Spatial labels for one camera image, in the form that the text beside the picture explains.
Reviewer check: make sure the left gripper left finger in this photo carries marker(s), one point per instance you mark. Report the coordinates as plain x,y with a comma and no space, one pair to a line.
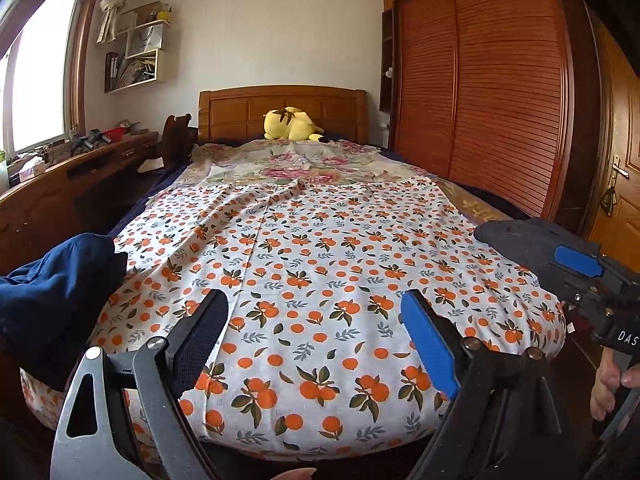
95,437

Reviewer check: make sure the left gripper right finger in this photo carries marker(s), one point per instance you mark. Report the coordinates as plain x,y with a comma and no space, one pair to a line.
505,419

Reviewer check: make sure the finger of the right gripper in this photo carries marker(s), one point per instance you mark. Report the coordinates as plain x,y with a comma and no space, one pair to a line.
581,263
571,285

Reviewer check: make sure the navy blue suit jacket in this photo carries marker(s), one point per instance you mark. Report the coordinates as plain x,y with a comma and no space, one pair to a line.
49,307

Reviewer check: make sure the right hand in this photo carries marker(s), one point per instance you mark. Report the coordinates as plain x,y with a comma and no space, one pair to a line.
609,378

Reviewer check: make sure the left hand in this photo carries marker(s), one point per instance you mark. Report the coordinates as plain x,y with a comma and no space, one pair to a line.
296,474

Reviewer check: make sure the dark grey garment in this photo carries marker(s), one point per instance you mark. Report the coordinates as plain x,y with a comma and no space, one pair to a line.
530,243

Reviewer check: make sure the wooden door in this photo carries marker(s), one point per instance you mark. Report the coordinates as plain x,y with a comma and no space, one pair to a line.
613,214

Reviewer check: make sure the orange print bed sheet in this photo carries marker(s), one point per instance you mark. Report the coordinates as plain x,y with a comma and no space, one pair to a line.
314,360

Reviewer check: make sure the wooden louvered wardrobe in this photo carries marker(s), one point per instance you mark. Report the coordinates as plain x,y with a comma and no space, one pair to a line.
498,95

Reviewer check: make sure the wooden desk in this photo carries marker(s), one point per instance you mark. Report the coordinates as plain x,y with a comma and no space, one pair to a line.
89,192

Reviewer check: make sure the wooden chair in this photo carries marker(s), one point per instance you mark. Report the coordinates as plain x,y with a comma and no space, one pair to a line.
178,140

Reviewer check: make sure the pink floral blanket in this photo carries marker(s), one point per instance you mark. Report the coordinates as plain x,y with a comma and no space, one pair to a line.
332,163

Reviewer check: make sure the yellow plush toy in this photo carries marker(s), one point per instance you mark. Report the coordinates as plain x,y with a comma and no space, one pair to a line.
291,123

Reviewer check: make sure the window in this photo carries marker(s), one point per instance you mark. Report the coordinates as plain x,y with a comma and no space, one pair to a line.
43,64

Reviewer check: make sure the brass door handle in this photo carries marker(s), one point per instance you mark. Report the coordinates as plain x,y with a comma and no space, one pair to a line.
617,171

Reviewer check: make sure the white wall shelf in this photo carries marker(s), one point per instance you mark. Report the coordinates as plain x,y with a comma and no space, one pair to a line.
138,55

